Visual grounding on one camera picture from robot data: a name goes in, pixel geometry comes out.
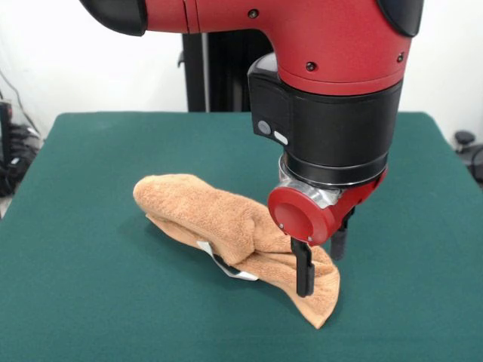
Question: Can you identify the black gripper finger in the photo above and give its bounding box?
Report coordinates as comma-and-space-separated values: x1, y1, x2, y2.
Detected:
330, 207, 355, 262
290, 237, 316, 299

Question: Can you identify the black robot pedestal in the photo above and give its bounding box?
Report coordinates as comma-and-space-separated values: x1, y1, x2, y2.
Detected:
177, 32, 280, 113

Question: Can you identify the dark green table cloth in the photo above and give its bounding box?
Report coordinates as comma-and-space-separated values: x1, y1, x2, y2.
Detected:
0, 111, 483, 362

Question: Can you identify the thin grey wall cable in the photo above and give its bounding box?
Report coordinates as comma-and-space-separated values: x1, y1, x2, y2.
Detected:
0, 69, 41, 139

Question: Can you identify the black equipment with cables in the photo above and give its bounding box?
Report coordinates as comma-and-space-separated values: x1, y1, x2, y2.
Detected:
0, 100, 42, 199

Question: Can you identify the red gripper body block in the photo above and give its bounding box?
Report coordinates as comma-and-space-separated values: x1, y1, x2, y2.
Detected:
266, 167, 389, 246

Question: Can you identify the grey office chair base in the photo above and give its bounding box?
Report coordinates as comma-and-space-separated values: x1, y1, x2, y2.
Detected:
454, 130, 483, 178

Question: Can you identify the orange terry towel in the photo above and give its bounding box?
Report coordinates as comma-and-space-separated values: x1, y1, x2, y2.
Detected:
132, 173, 341, 330

